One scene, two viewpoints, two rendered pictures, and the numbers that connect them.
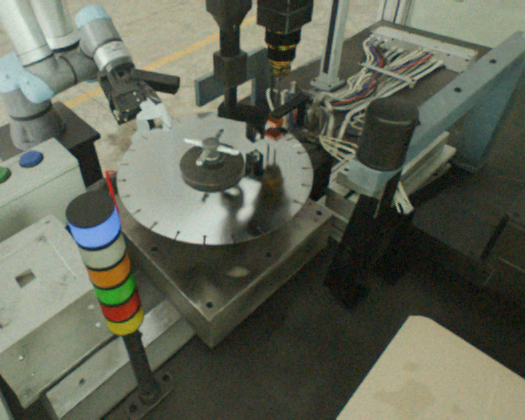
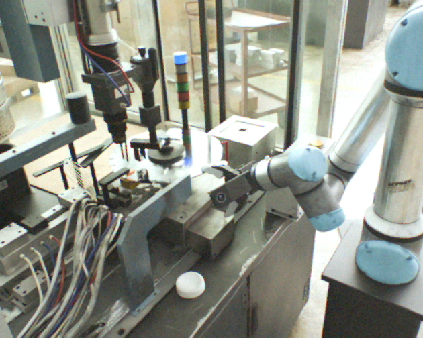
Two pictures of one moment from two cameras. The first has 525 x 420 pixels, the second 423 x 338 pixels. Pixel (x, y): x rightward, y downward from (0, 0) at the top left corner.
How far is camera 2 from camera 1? 1.60 m
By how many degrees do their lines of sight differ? 109
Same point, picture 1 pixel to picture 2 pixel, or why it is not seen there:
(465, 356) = (58, 189)
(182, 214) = (176, 135)
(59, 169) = not seen: hidden behind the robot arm
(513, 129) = not seen: outside the picture
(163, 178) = (192, 144)
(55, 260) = (234, 135)
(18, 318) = (233, 122)
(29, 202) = not seen: hidden behind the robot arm
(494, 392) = (55, 182)
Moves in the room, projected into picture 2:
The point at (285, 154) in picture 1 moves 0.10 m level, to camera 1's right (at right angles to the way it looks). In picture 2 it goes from (123, 163) to (86, 171)
